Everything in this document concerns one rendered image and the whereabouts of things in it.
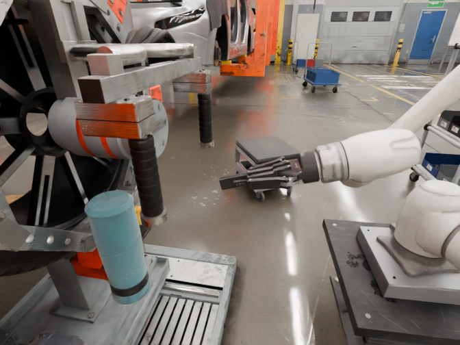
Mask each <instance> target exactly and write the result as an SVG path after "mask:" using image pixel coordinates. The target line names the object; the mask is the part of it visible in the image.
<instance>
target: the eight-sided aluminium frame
mask: <svg viewBox="0 0 460 345"><path fill-rule="evenodd" d="M71 1H79V2H82V3H83V7H84V12H85V15H86V21H87V25H88V28H89V29H90V31H91V32H92V33H93V34H94V36H95V37H96V38H97V40H98V41H99V42H100V43H101V44H125V41H126V39H127V36H128V34H127V32H126V31H125V29H124V27H123V26H122V24H121V23H120V21H119V19H118V18H117V16H116V15H115V13H114V12H113V11H112V9H111V8H110V7H109V5H108V4H107V0H60V2H64V3H71ZM12 2H13V0H0V26H1V24H2V22H3V20H4V18H5V16H6V14H7V12H8V10H9V8H10V6H11V4H12ZM137 93H138V94H140V95H144V96H149V89H146V90H143V91H140V92H137ZM137 93H135V94H137ZM116 190H120V191H123V192H127V193H129V194H131V195H132V196H133V199H134V202H133V204H134V205H136V204H137V202H138V201H139V200H140V199H139V196H138V189H137V185H136V179H135V174H134V172H133V164H132V161H131V160H130V159H125V161H124V163H123V168H122V171H121V174H120V179H119V182H118V186H117V188H116ZM95 249H96V244H95V241H94V238H93V234H92V230H91V227H90V222H89V219H88V216H87V217H85V218H84V219H83V220H82V221H81V222H80V223H79V224H78V225H77V226H76V227H75V228H74V229H73V230H71V231H66V230H60V229H50V228H44V227H34V226H28V225H18V223H17V221H16V219H15V217H14V214H13V213H12V210H11V209H10V206H9V205H8V202H7V200H6V198H5V196H4V194H3V192H2V190H1V188H0V250H6V251H14V252H18V251H73V252H81V253H87V252H93V251H94V250H95Z"/></svg>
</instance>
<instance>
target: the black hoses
mask: <svg viewBox="0 0 460 345"><path fill-rule="evenodd" d="M161 43H176V42H175V39H174V38H173V36H172V35H171V33H170V32H169V31H167V30H164V29H163V30H161V29H158V28H156V29H155V28H153V27H150V26H148V25H143V26H141V28H140V29H132V30H131V31H130V32H129V33H128V36H127V39H126V41H125V44H161ZM181 58H183V56H179V57H148V62H149V64H155V63H160V62H166V61H171V60H177V59H181ZM138 66H142V64H141V63H138V64H131V65H126V66H123V69H127V68H133V67H138Z"/></svg>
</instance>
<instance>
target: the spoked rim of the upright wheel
mask: <svg viewBox="0 0 460 345"><path fill-rule="evenodd" d="M11 18H23V19H27V20H28V21H29V24H25V25H17V26H14V25H12V24H11V22H10V19H11ZM0 31H1V34H2V36H3V39H4V40H5V43H6V45H7V47H8V50H9V52H10V55H11V56H12V59H13V61H14V63H15V66H16V68H17V71H18V73H19V75H20V77H21V79H22V82H23V84H24V86H20V87H17V88H15V89H13V87H11V86H10V85H8V84H7V83H5V82H4V81H3V80H2V79H0V95H2V96H3V97H5V98H4V100H3V102H2V104H1V108H0V136H4V137H5V139H6V140H7V141H8V142H9V144H10V145H11V146H12V147H13V148H14V149H16V150H15V151H14V152H13V153H12V154H11V155H10V156H9V157H8V158H7V159H6V160H5V161H4V162H3V163H2V164H1V165H0V187H1V186H2V185H3V184H4V183H5V182H6V181H7V180H8V179H9V178H10V176H11V175H12V174H13V173H14V172H15V171H16V169H17V168H18V167H19V166H20V165H21V164H22V163H23V162H24V161H25V160H26V159H27V158H28V157H29V156H36V161H35V166H34V175H33V181H32V187H31V190H30V191H29V192H28V193H26V194H25V195H23V196H22V197H21V198H19V199H17V200H16V201H14V202H13V203H10V204H9V206H10V209H11V210H12V213H13V214H14V217H15V219H16V221H17V223H18V225H28V226H34V227H44V228H50V229H60V230H64V229H66V228H69V227H70V226H72V225H74V224H76V223H77V222H79V221H80V220H82V219H83V218H85V217H86V216H87V214H86V213H85V206H86V205H87V203H88V202H89V201H90V200H91V199H92V198H93V197H95V196H96V195H98V194H101V193H103V192H108V190H109V189H110V187H111V185H112V183H113V181H114V179H115V176H116V173H117V172H118V168H119V166H120V161H121V159H114V158H105V157H89V156H80V155H76V154H74V153H72V152H70V151H69V150H66V149H63V148H62V147H60V146H59V145H57V144H56V143H55V142H54V140H53V138H52V137H51V134H50V133H49V128H48V125H47V129H46V131H45V132H44V133H43V134H42V135H40V136H35V135H34V134H33V133H31V132H30V130H28V128H27V123H26V116H27V113H28V112H29V111H30V110H31V109H33V108H35V107H36V108H38V109H40V110H42V111H43V112H44V114H45V115H46V117H47V120H48V114H49V110H50V108H51V106H52V105H53V104H54V102H55V101H57V97H56V94H55V90H54V87H53V84H52V81H51V77H50V74H49V70H48V68H47V63H46V61H45V58H44V54H43V52H42V47H41V45H40V41H39V38H38V34H37V31H36V28H35V25H34V21H33V18H32V15H31V12H30V9H29V5H28V2H27V1H21V0H13V2H12V4H11V6H10V8H9V10H8V12H7V14H6V16H5V18H4V20H3V22H2V24H1V26H0ZM38 67H40V69H41V71H42V72H43V74H44V75H45V77H46V79H47V81H48V82H49V86H46V85H45V83H44V80H43V78H42V75H41V73H40V69H39V68H38Z"/></svg>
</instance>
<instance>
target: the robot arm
mask: <svg viewBox="0 0 460 345"><path fill-rule="evenodd" d="M459 99H460V65H458V66H457V67H456V68H455V69H454V70H453V71H452V72H451V73H449V74H448V75H447V76H446V77H445V78H443V79H442V80H441V81H440V82H439V83H438V84H437V85H436V86H435V87H434V88H433V89H432V90H430V91H429V92H428V93H427V94H426V95H425V96H424V97H422V98H421V99H420V100H419V101H418V102H417V103H416V104H415V105H414V106H413V107H412V108H411V109H410V110H408V111H407V112H406V113H405V114H404V115H402V116H401V117H400V118H399V119H398V120H397V121H396V122H395V123H394V124H392V125H391V126H390V127H388V128H387V129H383V130H378V131H371V132H367V133H361V134H359V135H356V136H352V137H350V138H348V139H346V140H343V141H340V142H334V143H330V144H325V145H321V146H317V147H316V148H315V152H314V151H313V150H312V151H306V152H302V153H299V154H298V155H297V157H298V159H289V160H285V157H280V158H278V159H275V160H272V161H270V162H266V163H263V164H260V165H256V166H253V167H250V168H249V171H246V172H244V173H240V174H236V175H229V176H226V177H220V179H219V182H220V186H221V188H222V190H227V189H231V188H238V187H242V186H249V187H250V189H251V190H262V189H275V188H282V189H287V190H289V189H290V188H291V186H290V184H291V183H292V182H296V181H298V180H301V179H302V181H303V183H313V182H317V181H319V180H321V182H323V183H330V182H334V181H340V182H341V183H342V184H343V185H345V186H347V187H350V188H360V187H363V186H366V185H368V184H369V183H371V182H373V181H374V180H375V179H381V178H385V177H388V176H390V175H394V174H397V173H401V172H402V171H405V170H407V169H409V168H411V167H413V166H415V165H416V164H418V163H419V161H420V157H421V146H420V142H419V140H418V138H417V137H416V135H415V134H414V133H415V132H416V131H418V130H419V129H420V128H422V127H423V126H425V124H427V123H428V122H429V121H431V120H432V119H434V118H435V117H436V116H437V115H439V114H440V113H442V112H443V111H444V110H445V109H446V108H448V107H449V106H451V105H452V104H453V103H454V102H456V101H457V100H459ZM389 228H390V229H391V231H392V233H393V235H378V236H377V238H376V240H377V242H379V243H380V244H382V245H383V246H384V247H385V249H386V250H387V251H388V252H389V253H390V255H391V256H392V257H393V258H394V259H395V260H396V261H397V262H398V263H399V265H400V266H401V267H402V269H403V271H404V273H405V274H406V275H407V276H410V277H416V276H418V275H420V274H435V273H443V272H453V273H460V186H458V185H456V184H454V183H451V182H447V181H440V180H430V181H425V182H424V183H422V184H420V185H419V186H416V187H415V188H414V189H413V190H412V191H411V192H410V193H409V195H408V196H407V198H406V199H405V201H404V203H403V204H402V207H401V209H400V213H399V215H398V219H397V221H396V223H392V224H391V225H390V226H389Z"/></svg>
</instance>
